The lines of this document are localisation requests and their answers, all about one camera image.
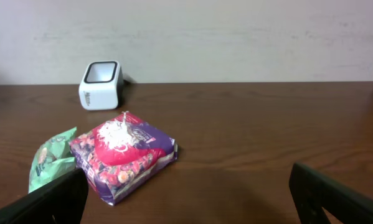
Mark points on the purple pink liner pack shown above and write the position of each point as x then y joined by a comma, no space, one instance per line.
121,154

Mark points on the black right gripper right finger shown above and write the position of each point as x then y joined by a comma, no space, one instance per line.
314,194

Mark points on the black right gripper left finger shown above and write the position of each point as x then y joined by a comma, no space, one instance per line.
60,201

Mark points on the white barcode scanner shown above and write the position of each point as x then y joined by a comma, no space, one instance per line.
100,88

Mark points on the teal snack packet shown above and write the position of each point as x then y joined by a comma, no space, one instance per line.
52,160

